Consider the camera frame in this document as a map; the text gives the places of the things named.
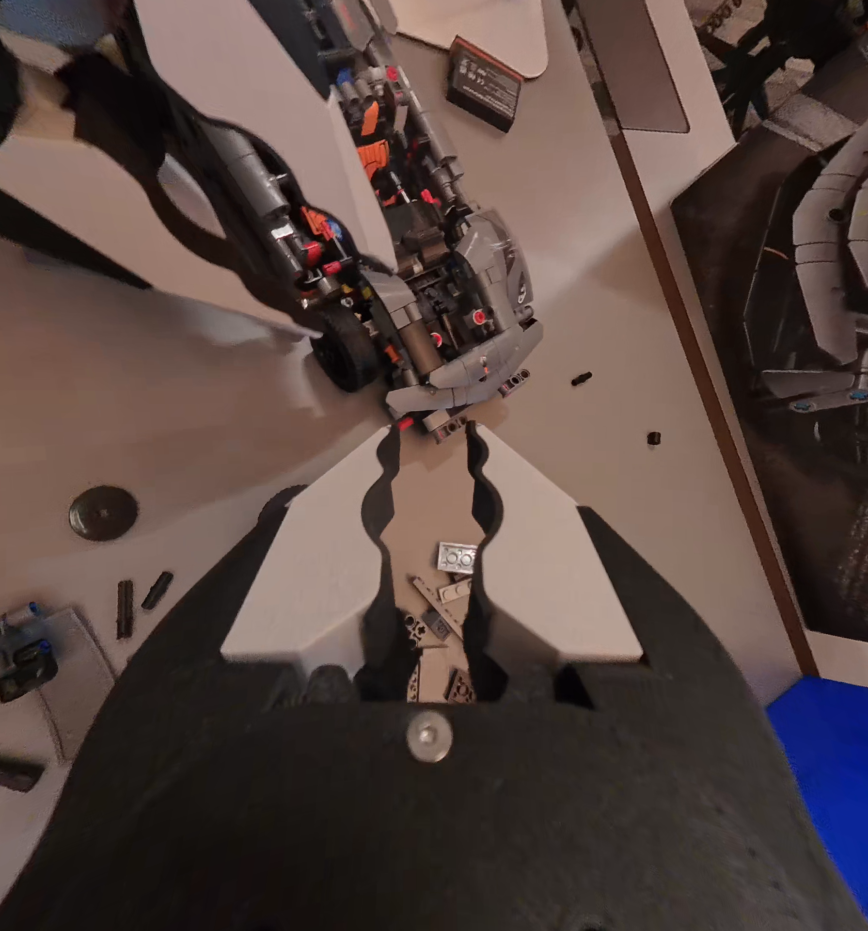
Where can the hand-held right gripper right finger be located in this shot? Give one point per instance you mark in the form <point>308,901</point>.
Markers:
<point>557,582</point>

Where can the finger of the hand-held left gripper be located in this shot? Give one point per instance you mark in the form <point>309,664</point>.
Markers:
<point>92,211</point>
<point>259,94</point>

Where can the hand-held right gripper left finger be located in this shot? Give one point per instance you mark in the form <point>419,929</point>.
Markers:
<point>288,582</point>

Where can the grey lego car model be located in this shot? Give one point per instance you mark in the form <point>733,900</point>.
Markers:
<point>477,247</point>

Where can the long black lego pin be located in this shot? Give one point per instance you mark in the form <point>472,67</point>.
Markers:
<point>157,590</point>
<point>125,609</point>

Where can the black round lego disc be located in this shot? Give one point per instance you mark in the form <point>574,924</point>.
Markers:
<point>104,513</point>

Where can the grey lego panel blue pins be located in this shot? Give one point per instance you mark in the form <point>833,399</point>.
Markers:
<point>19,654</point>

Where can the black lego beam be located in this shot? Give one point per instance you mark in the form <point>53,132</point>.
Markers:
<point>1,772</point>

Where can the dark lego set box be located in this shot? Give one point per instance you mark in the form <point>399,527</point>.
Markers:
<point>804,291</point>

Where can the white book stand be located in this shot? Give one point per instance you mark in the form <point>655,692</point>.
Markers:
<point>470,36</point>

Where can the black battery pack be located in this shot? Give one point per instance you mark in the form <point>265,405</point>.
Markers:
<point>484,84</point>

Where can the blue plastic bin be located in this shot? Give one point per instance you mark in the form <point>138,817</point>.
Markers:
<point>841,764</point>

